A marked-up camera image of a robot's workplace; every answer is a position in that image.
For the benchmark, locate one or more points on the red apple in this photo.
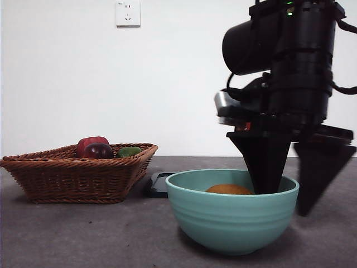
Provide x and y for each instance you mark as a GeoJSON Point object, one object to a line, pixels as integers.
{"type": "Point", "coordinates": [89, 141]}

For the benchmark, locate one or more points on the golden-brown fuzzy kiwi fruit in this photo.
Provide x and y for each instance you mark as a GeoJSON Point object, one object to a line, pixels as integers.
{"type": "Point", "coordinates": [227, 189]}

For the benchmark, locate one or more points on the white wall socket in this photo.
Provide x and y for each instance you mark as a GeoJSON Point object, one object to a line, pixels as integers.
{"type": "Point", "coordinates": [128, 14]}

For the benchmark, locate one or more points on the brown wicker basket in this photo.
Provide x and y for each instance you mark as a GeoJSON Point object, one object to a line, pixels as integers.
{"type": "Point", "coordinates": [72, 181]}

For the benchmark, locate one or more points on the teal ceramic bowl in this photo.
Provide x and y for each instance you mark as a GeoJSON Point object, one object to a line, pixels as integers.
{"type": "Point", "coordinates": [231, 220]}

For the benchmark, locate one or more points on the dark rectangular tray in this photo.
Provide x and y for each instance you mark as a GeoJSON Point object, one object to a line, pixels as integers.
{"type": "Point", "coordinates": [157, 185]}

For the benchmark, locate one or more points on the green avocado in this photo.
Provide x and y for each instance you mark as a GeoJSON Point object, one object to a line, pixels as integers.
{"type": "Point", "coordinates": [128, 152]}

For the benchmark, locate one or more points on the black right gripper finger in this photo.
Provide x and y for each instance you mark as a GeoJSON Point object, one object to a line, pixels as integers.
{"type": "Point", "coordinates": [265, 162]}
{"type": "Point", "coordinates": [318, 178]}

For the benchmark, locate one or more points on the dark purple onion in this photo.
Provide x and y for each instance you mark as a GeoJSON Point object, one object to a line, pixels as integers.
{"type": "Point", "coordinates": [99, 150]}

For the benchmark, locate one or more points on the pale grey right wrist camera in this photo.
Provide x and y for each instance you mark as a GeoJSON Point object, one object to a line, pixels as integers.
{"type": "Point", "coordinates": [226, 103]}

